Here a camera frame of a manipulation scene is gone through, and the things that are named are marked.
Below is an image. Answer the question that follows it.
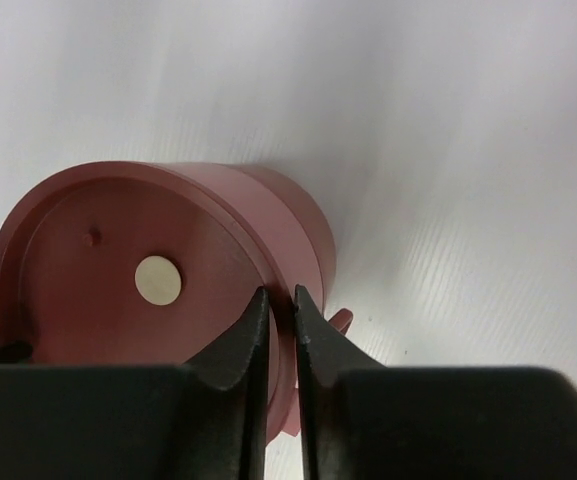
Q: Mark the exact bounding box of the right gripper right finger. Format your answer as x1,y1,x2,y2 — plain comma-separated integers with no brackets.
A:
294,286,577,479

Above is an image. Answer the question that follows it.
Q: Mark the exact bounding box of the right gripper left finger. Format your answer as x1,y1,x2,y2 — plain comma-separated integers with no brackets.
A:
0,289,270,479

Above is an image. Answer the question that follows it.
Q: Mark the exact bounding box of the red steel bowl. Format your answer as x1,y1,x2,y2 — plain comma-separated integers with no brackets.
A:
0,159,319,439
241,165,337,440

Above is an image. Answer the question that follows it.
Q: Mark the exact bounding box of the red lid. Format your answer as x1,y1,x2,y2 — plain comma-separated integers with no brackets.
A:
0,178,262,365

